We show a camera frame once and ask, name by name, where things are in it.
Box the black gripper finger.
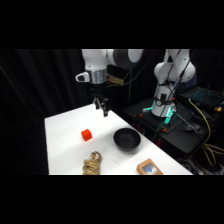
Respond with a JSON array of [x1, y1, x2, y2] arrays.
[[93, 96, 102, 111], [100, 97, 110, 118]]

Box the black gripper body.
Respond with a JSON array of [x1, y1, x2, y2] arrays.
[[90, 82, 109, 100]]

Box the red cube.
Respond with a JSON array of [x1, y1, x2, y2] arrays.
[[80, 128, 93, 142]]

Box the black bowl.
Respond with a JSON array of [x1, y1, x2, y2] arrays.
[[112, 127, 142, 153]]

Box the striped tan plush toy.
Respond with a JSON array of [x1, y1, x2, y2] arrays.
[[82, 150, 104, 176]]

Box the black curtain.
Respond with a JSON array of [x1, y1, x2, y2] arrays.
[[0, 49, 224, 176]]

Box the brown cardboard box with window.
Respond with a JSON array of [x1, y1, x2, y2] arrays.
[[136, 158, 164, 176]]

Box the black robot stand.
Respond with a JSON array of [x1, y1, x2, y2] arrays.
[[122, 97, 224, 158]]

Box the black laptop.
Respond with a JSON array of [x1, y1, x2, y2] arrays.
[[179, 85, 224, 108]]

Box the yellow cable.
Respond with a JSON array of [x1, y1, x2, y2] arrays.
[[187, 97, 224, 168]]

